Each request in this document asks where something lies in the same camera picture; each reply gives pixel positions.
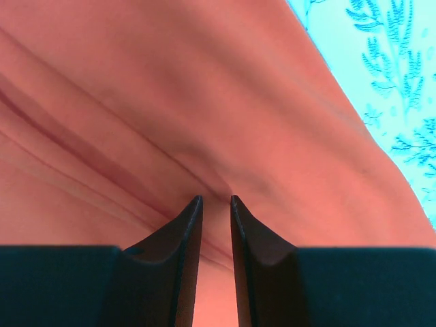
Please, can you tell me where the floral patterned table mat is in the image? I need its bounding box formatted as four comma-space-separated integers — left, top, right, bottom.
289, 0, 435, 222

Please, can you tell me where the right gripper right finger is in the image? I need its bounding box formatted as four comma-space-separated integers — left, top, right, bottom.
230, 196, 435, 327

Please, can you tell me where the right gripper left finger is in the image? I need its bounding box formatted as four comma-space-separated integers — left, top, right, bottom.
1, 196, 203, 326

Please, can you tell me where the orange t-shirt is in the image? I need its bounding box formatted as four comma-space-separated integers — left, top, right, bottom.
1, 1, 435, 326

